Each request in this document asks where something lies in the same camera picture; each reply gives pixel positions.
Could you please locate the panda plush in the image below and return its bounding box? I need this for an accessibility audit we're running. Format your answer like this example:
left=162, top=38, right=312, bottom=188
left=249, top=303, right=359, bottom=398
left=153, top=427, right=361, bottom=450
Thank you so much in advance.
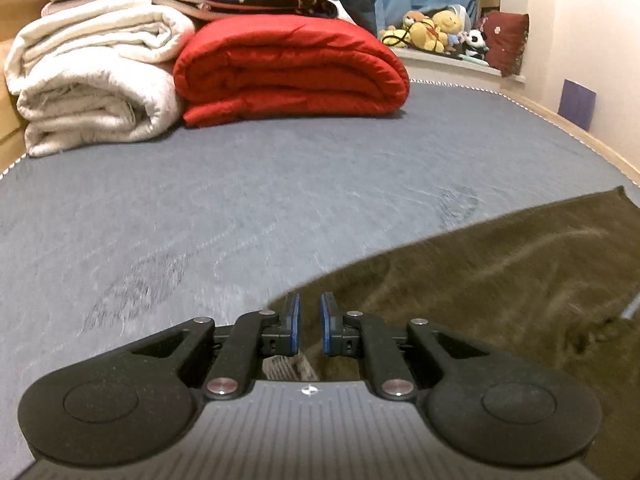
left=462, top=29, right=489, bottom=59

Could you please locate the dark red cushion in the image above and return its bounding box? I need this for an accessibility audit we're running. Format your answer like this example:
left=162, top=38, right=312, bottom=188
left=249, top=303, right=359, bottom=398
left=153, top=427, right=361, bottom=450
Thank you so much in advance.
left=481, top=10, right=531, bottom=79

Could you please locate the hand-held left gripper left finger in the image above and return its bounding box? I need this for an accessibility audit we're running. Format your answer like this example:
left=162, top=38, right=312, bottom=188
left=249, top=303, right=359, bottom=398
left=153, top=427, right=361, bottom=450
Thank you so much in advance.
left=131, top=293, right=302, bottom=402

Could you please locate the red folded quilt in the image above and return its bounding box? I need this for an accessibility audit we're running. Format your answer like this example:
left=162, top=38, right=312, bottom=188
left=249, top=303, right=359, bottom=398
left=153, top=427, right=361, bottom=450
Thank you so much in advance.
left=172, top=15, right=412, bottom=128

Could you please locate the white folded blanket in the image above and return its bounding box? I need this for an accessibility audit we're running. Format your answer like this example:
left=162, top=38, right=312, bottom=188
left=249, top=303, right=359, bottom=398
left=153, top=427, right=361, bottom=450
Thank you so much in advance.
left=4, top=0, right=197, bottom=159

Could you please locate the orange bear plush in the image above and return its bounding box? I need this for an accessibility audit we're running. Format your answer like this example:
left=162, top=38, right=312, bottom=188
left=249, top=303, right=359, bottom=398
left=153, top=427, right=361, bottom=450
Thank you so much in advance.
left=401, top=10, right=435, bottom=45

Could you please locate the purple paper sheet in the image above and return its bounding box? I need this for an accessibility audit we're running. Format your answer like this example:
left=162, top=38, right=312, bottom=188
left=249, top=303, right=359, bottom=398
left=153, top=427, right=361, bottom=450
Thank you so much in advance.
left=558, top=79, right=598, bottom=132

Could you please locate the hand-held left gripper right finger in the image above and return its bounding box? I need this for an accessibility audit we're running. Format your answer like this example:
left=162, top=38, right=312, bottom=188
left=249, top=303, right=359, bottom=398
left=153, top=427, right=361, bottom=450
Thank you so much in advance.
left=320, top=293, right=497, bottom=402

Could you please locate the yellow duck plush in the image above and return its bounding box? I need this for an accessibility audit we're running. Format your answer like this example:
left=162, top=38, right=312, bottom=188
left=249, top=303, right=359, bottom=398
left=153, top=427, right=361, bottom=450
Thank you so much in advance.
left=431, top=10, right=464, bottom=54

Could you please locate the yellow plush with black strap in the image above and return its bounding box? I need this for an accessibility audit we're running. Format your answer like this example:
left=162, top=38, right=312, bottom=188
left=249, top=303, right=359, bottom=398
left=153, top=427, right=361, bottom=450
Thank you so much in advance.
left=379, top=27, right=412, bottom=49

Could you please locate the white window ledge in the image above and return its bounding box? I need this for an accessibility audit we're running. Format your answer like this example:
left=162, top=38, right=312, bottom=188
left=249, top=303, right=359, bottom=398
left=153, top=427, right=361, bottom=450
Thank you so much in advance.
left=397, top=46, right=527, bottom=84

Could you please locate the olive brown towel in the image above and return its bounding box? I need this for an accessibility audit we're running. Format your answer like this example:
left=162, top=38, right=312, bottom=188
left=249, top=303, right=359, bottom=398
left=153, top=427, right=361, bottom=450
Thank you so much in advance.
left=262, top=185, right=640, bottom=386

